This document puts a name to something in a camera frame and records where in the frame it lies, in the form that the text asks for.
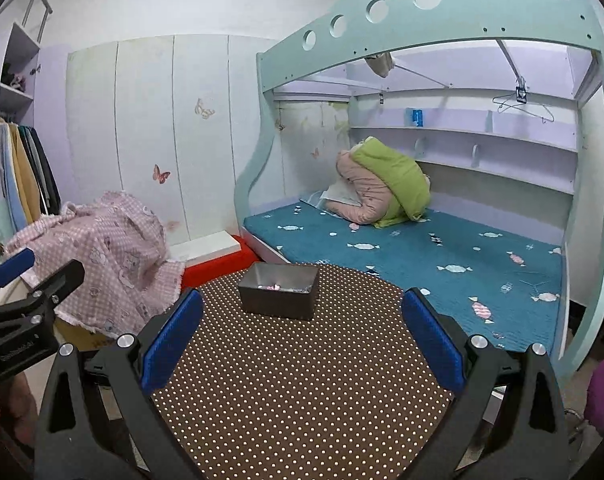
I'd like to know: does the white pillow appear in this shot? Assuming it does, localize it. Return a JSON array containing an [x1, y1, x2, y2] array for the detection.
[[302, 180, 363, 208]]

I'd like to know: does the purple wall shelf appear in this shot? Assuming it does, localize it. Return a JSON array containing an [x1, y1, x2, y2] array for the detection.
[[349, 87, 580, 196]]

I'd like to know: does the purple open shelf unit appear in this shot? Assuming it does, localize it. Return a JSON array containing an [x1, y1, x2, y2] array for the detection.
[[0, 22, 42, 241]]

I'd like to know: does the wire clothes hanger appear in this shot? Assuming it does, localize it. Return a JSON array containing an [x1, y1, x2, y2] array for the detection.
[[493, 89, 555, 124]]

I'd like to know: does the white wardrobe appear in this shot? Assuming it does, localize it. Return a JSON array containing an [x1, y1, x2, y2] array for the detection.
[[66, 34, 277, 246]]

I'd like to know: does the pink quilt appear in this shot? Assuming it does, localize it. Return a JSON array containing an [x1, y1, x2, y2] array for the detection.
[[327, 137, 397, 225]]

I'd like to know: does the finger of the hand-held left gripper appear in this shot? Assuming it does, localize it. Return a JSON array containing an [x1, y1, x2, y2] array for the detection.
[[0, 248, 36, 293], [0, 259, 86, 329]]

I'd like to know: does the blue candy print mattress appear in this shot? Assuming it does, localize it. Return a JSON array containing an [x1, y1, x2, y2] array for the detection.
[[243, 200, 568, 353]]

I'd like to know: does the person's left hand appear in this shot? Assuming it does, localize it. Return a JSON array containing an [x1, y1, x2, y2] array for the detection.
[[0, 374, 38, 441]]

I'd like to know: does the red stool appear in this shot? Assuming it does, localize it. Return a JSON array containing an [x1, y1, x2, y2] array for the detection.
[[181, 235, 263, 291]]

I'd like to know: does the metal ladder rail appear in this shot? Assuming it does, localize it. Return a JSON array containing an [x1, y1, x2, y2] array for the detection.
[[19, 0, 53, 46]]

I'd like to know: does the brown polka dot tablecloth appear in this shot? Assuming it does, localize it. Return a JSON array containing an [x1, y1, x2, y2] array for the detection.
[[146, 261, 508, 480]]

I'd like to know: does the teal bunk bed frame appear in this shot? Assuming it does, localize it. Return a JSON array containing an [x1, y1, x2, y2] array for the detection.
[[233, 0, 604, 386]]

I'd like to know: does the row of hanging clothes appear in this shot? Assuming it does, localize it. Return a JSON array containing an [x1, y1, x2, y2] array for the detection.
[[0, 117, 62, 233]]

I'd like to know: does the pink printed cloth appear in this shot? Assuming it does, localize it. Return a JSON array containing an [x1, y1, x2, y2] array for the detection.
[[4, 190, 185, 338]]

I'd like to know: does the metal box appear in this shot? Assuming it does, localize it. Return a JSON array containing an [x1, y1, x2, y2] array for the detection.
[[238, 261, 320, 321]]

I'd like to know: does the green quilt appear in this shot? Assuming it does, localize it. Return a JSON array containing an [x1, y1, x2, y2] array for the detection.
[[352, 139, 431, 228]]

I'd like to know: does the beige hanging bag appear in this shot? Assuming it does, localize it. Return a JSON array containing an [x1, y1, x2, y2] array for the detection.
[[364, 51, 395, 78]]

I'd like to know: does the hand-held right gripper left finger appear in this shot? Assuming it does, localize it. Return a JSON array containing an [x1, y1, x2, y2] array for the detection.
[[34, 289, 204, 480]]

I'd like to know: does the white box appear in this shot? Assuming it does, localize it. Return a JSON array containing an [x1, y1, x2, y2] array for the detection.
[[168, 230, 240, 261]]

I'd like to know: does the cardboard box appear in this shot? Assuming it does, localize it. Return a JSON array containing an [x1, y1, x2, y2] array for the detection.
[[54, 317, 120, 353]]

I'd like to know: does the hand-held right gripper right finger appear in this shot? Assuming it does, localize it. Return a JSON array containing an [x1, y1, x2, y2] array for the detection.
[[397, 287, 570, 480]]

